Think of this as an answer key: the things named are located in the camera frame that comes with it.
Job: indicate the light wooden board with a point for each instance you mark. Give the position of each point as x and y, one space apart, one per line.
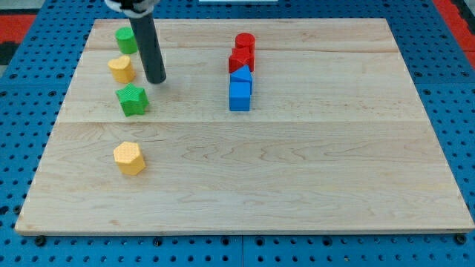
337 140

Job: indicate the blue cube block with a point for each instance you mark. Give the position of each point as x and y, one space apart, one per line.
239 96

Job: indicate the green star block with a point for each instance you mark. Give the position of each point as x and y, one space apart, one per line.
133 100

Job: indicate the red cylinder block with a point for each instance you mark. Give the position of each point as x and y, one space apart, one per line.
245 40

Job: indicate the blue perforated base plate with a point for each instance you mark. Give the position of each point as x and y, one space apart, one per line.
35 83

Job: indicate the yellow heart block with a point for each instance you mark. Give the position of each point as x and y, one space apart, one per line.
122 69

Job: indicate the blue triangle block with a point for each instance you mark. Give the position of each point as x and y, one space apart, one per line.
242 74

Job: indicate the red star block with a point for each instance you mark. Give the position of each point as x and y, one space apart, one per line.
239 58

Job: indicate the dark grey cylindrical pointer rod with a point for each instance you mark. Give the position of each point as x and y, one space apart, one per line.
149 48

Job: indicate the green cylinder block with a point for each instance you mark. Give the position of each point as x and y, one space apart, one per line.
126 40

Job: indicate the yellow hexagon block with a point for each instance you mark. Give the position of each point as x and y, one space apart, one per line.
129 158

